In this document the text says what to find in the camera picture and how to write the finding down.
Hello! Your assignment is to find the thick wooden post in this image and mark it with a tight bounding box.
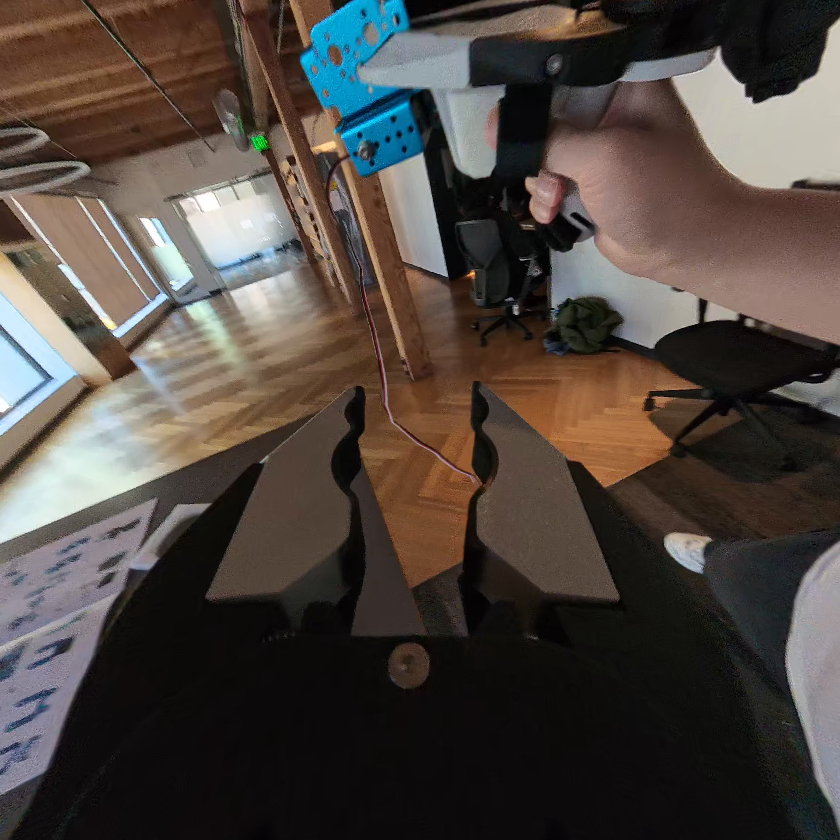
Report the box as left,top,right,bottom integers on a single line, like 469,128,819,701
289,0,435,383

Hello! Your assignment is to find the red and white servo cable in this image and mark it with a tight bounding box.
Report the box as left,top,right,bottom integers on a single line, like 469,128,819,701
326,154,484,487

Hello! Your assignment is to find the large white ring light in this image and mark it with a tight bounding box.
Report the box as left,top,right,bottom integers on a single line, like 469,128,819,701
0,159,93,196

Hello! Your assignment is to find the black armless office chair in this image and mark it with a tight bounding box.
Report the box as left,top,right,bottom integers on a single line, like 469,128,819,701
643,298,840,460

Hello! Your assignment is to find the blue perforated metal bracket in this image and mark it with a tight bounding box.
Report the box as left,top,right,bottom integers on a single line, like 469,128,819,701
301,0,429,177

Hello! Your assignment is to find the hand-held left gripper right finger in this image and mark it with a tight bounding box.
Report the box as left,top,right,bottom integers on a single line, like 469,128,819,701
461,381,622,637

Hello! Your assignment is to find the printed instruction sheet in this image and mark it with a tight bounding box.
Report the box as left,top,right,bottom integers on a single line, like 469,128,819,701
0,497,160,798

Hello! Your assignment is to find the person's right hand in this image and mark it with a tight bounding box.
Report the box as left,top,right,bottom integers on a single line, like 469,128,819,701
524,77,747,287

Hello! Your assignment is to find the white cardboard frame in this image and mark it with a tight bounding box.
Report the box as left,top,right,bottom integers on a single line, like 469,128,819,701
128,504,212,572

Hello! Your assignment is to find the person's white shirt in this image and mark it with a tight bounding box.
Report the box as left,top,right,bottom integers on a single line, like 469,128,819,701
784,541,840,818

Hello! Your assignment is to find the dark green bag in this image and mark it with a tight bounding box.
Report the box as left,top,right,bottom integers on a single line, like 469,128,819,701
542,297,624,357

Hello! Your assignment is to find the slim wooden post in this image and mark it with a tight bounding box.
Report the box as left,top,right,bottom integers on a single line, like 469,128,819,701
238,0,363,315

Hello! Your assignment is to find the person's dark trouser leg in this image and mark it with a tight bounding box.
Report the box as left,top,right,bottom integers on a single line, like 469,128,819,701
701,530,840,697

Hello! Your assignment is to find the small white ring light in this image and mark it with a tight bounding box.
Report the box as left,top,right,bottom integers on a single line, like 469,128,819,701
0,125,51,161

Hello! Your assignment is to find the dark desk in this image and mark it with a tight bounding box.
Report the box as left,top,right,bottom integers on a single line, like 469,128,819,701
0,416,329,834

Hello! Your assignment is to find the black mesh office chair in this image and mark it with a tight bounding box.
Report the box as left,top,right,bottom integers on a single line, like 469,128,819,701
455,218,551,347

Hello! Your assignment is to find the frosted glass partition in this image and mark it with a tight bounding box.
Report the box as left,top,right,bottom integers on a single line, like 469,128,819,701
172,172,304,271

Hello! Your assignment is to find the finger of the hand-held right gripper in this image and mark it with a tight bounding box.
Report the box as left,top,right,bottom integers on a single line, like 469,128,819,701
403,5,624,37
357,31,475,90

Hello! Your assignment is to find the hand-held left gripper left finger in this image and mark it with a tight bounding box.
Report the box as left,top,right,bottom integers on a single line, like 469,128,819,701
205,386,367,636

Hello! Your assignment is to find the person's white shoe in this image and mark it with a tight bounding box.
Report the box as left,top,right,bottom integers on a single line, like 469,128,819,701
664,533,714,574

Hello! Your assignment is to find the grey dome lamp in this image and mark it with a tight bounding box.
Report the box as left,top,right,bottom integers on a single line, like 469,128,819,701
213,88,252,153

